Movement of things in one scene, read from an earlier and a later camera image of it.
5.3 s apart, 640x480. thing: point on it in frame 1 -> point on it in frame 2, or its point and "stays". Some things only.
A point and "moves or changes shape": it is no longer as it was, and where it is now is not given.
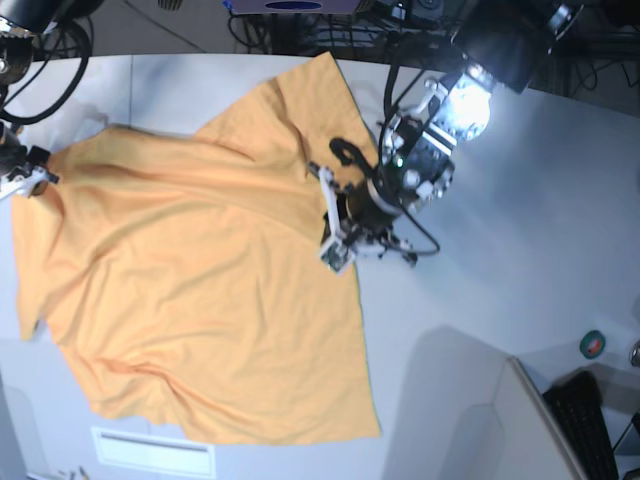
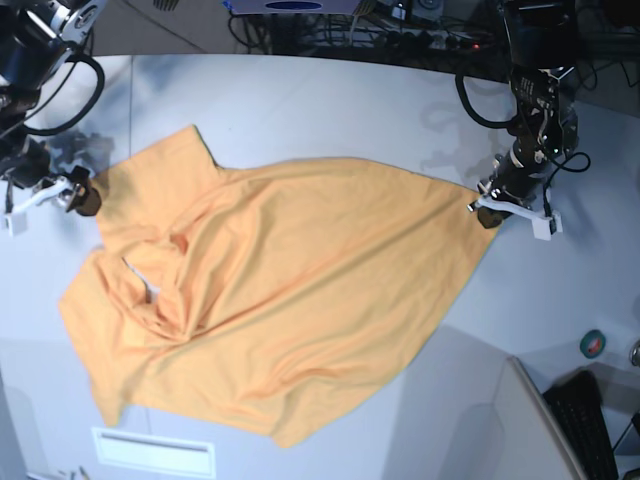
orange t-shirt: (184, 269) moves or changes shape
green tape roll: (592, 344) stays
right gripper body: (416, 166) -> (520, 173)
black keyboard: (577, 401) stays
